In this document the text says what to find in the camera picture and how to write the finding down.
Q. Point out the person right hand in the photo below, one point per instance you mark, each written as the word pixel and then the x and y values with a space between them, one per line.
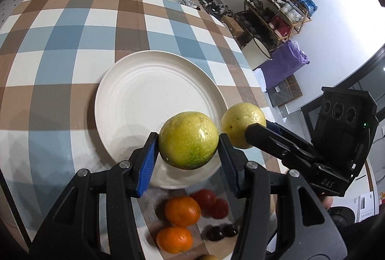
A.
pixel 326 201

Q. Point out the brown longan fruit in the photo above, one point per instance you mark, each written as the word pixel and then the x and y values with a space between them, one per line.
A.
pixel 207 257

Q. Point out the cream round plate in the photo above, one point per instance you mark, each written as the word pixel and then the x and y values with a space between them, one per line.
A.
pixel 141 91

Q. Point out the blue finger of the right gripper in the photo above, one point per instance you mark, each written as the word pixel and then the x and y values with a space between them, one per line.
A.
pixel 281 144
pixel 277 128

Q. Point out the dark plum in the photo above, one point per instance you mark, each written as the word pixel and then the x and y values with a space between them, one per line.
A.
pixel 229 230
pixel 215 234

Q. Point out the wooden shoe rack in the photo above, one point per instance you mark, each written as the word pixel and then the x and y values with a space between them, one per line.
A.
pixel 272 23

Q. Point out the purple bag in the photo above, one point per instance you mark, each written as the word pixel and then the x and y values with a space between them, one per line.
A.
pixel 285 61

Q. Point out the orange front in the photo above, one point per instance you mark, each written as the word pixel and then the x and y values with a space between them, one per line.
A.
pixel 174 240

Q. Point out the large green yellow guava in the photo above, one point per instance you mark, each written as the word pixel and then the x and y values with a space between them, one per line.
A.
pixel 188 140

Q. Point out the red tomato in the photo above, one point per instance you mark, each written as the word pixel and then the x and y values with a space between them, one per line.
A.
pixel 205 199
pixel 219 209

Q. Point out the checkered tablecloth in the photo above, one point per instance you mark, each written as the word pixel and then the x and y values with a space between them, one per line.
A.
pixel 53 55

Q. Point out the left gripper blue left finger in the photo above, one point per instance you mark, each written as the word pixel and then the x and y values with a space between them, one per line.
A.
pixel 145 163

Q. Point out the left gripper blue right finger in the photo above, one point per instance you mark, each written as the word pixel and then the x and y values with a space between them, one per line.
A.
pixel 230 163

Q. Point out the orange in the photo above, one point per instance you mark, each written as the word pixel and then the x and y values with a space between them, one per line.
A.
pixel 182 211
pixel 174 240

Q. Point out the white waste bin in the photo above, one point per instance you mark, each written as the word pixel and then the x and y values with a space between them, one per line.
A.
pixel 255 53

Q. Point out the cardboard box on floor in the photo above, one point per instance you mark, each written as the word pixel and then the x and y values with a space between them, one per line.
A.
pixel 233 26

